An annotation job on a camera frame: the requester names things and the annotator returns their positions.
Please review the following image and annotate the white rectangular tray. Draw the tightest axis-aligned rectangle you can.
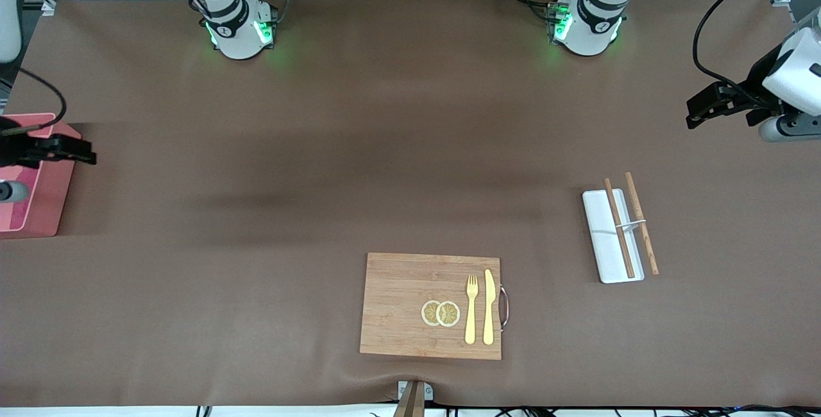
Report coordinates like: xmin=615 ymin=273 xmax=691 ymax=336
xmin=582 ymin=189 xmax=645 ymax=284

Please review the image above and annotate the grey metal bracket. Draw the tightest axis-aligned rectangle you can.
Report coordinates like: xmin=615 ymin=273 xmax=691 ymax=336
xmin=398 ymin=380 xmax=434 ymax=402

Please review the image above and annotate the wooden cutting board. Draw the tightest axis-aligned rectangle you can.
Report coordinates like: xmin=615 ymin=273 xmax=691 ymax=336
xmin=359 ymin=252 xmax=511 ymax=361

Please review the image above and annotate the brown wooden chopstick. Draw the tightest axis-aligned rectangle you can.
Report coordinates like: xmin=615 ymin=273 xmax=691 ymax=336
xmin=625 ymin=172 xmax=659 ymax=275
xmin=604 ymin=178 xmax=636 ymax=279

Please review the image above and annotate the yellow knife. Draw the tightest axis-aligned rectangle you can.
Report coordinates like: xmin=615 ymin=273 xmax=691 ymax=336
xmin=482 ymin=269 xmax=496 ymax=346

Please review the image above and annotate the wooden mount stick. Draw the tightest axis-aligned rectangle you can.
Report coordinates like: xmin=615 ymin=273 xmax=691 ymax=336
xmin=393 ymin=382 xmax=425 ymax=417

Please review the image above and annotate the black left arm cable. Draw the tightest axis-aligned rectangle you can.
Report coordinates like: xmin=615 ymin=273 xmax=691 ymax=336
xmin=693 ymin=0 xmax=821 ymax=106

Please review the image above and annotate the yellow fork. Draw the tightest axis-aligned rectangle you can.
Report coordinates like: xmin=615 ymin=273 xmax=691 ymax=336
xmin=464 ymin=275 xmax=479 ymax=345

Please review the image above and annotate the pink open box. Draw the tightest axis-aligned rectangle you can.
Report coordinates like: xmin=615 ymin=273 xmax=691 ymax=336
xmin=0 ymin=113 xmax=81 ymax=240

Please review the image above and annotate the brown table mat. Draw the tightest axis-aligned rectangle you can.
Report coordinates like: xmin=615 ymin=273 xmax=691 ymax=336
xmin=0 ymin=0 xmax=821 ymax=409

